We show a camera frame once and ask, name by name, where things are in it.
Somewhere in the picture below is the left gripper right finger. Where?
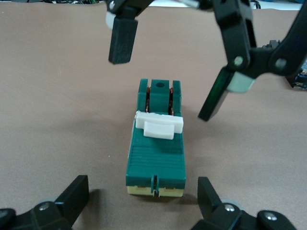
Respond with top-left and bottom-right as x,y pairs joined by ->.
191,176 -> 296,230

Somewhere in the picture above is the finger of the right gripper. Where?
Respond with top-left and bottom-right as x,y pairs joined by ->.
105,0 -> 151,66
197,0 -> 307,122

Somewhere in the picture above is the green load switch white handle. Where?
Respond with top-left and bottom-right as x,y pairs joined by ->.
124,77 -> 188,198

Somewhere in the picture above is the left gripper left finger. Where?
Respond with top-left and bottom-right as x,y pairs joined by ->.
0,175 -> 90,230

